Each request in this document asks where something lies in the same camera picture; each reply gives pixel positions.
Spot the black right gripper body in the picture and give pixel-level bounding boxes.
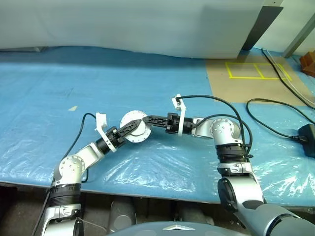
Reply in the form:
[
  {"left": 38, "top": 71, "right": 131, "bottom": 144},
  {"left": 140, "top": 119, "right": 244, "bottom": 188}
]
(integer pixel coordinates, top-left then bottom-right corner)
[{"left": 165, "top": 112, "right": 182, "bottom": 135}]

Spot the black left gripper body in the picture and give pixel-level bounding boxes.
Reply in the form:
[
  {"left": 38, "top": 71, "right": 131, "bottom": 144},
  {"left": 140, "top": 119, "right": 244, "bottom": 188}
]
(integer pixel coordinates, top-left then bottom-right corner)
[{"left": 107, "top": 126, "right": 126, "bottom": 148}]

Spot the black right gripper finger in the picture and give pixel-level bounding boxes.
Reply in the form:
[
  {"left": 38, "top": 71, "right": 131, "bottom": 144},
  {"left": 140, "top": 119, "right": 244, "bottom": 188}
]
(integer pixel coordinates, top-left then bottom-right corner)
[{"left": 141, "top": 115, "right": 169, "bottom": 128}]

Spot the silver motor cover circuit board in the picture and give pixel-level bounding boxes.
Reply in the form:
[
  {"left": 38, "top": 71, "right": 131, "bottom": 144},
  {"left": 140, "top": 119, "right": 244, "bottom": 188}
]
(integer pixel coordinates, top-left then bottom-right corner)
[{"left": 120, "top": 110, "right": 152, "bottom": 144}]

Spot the blue plastic table sheet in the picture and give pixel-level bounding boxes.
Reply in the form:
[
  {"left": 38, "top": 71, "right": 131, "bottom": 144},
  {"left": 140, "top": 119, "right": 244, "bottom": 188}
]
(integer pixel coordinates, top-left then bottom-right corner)
[{"left": 0, "top": 46, "right": 315, "bottom": 206}]

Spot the brown board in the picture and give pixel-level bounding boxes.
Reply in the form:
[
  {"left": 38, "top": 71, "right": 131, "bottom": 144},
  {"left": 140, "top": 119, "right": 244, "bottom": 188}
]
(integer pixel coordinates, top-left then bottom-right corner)
[{"left": 205, "top": 53, "right": 315, "bottom": 107}]

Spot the dark grey rounded shape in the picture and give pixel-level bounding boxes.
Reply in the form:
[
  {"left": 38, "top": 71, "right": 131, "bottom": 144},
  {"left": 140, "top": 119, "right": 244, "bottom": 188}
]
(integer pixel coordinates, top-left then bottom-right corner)
[
  {"left": 176, "top": 205, "right": 215, "bottom": 226},
  {"left": 110, "top": 196, "right": 137, "bottom": 232}
]

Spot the white backdrop sheet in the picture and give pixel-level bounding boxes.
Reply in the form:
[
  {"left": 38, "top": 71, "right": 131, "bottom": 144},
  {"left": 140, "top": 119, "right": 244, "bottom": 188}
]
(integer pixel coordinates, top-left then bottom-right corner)
[{"left": 0, "top": 0, "right": 265, "bottom": 59}]

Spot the grey robot torso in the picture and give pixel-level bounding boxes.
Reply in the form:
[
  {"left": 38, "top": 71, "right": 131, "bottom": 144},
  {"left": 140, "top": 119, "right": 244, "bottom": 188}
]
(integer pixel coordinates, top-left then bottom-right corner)
[{"left": 105, "top": 220, "right": 249, "bottom": 236}]

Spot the grey metal bar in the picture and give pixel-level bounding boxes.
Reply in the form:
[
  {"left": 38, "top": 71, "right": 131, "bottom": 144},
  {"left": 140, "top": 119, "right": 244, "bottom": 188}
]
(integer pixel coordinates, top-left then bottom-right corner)
[{"left": 0, "top": 46, "right": 49, "bottom": 53}]

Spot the black power adapter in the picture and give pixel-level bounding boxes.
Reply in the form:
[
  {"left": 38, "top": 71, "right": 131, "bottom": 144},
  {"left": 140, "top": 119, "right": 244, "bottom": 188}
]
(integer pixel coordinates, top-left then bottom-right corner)
[{"left": 297, "top": 123, "right": 315, "bottom": 158}]

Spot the aluminium profile bar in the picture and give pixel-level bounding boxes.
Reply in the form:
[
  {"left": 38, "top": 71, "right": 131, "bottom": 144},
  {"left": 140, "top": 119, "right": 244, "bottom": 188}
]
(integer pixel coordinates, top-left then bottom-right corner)
[{"left": 282, "top": 18, "right": 315, "bottom": 59}]

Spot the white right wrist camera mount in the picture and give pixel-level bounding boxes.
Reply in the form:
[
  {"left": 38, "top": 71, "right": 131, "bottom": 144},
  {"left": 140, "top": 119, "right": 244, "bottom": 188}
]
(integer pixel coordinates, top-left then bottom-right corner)
[{"left": 171, "top": 94, "right": 187, "bottom": 137}]

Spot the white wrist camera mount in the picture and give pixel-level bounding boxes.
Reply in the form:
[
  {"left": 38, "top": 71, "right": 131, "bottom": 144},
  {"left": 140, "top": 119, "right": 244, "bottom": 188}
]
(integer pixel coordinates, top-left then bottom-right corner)
[
  {"left": 94, "top": 112, "right": 119, "bottom": 153},
  {"left": 171, "top": 94, "right": 187, "bottom": 137}
]

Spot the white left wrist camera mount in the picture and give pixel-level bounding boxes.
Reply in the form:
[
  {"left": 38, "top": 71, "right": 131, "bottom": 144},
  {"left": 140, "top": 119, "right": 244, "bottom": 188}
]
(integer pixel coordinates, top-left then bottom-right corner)
[{"left": 94, "top": 112, "right": 119, "bottom": 153}]

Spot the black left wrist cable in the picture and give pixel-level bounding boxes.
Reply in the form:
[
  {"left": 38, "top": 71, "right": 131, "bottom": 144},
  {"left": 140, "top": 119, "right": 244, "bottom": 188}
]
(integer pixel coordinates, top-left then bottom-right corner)
[{"left": 61, "top": 112, "right": 99, "bottom": 184}]

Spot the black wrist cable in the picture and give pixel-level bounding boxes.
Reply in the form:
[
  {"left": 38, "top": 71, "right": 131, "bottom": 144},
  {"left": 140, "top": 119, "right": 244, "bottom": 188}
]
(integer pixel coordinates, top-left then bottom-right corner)
[
  {"left": 177, "top": 95, "right": 253, "bottom": 158},
  {"left": 61, "top": 112, "right": 99, "bottom": 184}
]

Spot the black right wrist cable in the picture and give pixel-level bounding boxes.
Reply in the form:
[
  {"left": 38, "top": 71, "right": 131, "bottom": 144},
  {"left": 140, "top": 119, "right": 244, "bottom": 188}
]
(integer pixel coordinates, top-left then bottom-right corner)
[{"left": 177, "top": 95, "right": 253, "bottom": 158}]

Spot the black power adapter cable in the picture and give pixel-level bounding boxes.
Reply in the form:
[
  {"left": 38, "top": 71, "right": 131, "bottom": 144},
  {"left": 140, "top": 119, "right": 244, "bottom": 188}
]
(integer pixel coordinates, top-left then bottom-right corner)
[{"left": 246, "top": 98, "right": 315, "bottom": 142}]

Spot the long black cable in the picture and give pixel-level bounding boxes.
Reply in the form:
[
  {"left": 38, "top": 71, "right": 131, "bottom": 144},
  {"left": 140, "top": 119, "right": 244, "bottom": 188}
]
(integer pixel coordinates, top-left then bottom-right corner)
[{"left": 261, "top": 48, "right": 315, "bottom": 110}]

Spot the thin white cable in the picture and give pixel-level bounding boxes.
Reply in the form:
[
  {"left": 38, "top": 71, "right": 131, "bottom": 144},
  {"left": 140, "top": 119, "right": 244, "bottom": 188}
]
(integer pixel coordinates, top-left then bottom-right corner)
[{"left": 267, "top": 50, "right": 315, "bottom": 104}]

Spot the black upright post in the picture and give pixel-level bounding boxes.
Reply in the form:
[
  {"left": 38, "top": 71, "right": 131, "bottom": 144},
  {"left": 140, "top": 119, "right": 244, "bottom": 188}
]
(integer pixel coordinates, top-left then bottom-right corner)
[{"left": 242, "top": 6, "right": 284, "bottom": 51}]

